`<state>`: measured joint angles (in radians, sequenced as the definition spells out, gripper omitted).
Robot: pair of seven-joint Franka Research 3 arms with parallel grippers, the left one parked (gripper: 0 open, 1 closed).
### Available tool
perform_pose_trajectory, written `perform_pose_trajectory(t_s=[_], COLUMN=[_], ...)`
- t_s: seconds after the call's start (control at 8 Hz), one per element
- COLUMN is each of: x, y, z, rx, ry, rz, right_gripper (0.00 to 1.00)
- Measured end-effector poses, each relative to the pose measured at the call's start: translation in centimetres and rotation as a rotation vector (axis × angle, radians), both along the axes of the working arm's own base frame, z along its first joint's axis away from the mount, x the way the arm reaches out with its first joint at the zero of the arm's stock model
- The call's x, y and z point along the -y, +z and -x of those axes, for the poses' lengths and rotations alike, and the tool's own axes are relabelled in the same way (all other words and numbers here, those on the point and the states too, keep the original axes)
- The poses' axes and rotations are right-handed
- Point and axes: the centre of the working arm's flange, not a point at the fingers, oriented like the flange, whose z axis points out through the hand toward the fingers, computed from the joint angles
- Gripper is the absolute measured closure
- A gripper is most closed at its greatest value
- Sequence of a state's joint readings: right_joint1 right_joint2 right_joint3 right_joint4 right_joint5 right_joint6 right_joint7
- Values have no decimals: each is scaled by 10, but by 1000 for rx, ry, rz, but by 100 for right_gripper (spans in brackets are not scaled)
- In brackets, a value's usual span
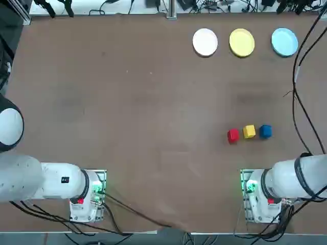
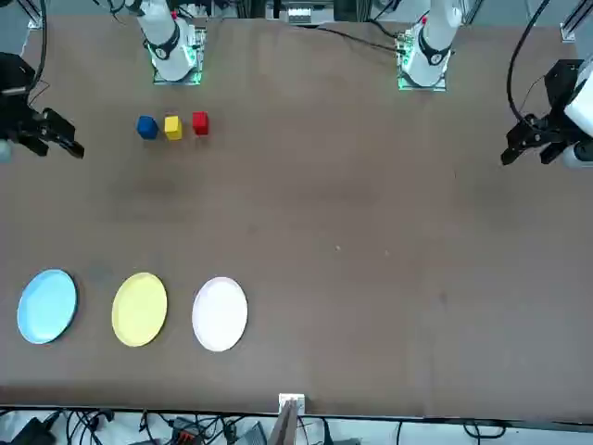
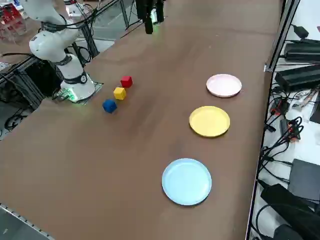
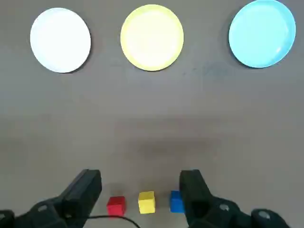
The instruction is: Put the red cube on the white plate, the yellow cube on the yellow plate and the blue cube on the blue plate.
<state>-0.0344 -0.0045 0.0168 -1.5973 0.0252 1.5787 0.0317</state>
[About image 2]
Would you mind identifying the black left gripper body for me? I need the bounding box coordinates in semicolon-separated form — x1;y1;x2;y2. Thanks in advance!
523;59;585;148

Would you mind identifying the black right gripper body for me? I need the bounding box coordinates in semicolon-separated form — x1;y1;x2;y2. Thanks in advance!
0;52;47;145

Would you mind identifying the blue cube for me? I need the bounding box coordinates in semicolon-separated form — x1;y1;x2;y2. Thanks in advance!
136;115;159;140

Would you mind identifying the light blue plate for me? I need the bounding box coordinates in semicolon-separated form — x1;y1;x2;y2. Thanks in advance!
17;268;78;345

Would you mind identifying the yellow plate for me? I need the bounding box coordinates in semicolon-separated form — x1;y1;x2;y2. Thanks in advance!
111;272;169;348

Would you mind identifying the white plate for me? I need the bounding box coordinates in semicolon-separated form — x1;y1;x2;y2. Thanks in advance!
191;276;249;352

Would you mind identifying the black power adapter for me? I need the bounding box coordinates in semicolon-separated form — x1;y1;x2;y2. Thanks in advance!
8;416;53;445

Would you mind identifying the red and black device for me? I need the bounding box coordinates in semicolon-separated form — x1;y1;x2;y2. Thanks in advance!
170;415;198;441

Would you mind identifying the dark power supply box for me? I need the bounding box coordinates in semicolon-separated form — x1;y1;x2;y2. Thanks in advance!
240;422;266;445

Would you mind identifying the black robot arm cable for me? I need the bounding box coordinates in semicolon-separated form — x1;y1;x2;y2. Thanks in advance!
506;0;553;122
25;0;50;110

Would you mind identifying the aluminium frame profile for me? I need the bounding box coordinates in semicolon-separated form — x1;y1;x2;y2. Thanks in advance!
560;0;592;43
27;0;47;30

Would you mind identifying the long black table cable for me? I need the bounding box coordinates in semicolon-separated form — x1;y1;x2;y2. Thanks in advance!
296;22;402;52

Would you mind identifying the aluminium camera post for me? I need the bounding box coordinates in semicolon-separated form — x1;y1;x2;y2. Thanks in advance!
268;392;307;445

